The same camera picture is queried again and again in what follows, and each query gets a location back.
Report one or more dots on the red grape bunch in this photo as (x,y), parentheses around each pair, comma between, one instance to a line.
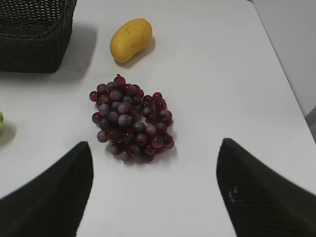
(134,124)

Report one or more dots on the yellow lemon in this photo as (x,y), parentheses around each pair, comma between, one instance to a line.
(1,122)

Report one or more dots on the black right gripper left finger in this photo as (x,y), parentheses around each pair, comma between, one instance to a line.
(52,204)

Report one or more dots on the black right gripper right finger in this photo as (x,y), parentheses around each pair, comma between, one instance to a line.
(259,201)

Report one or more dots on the black wicker basket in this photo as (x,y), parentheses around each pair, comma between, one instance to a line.
(34,34)

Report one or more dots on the yellow mango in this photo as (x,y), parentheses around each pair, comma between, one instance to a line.
(130,39)

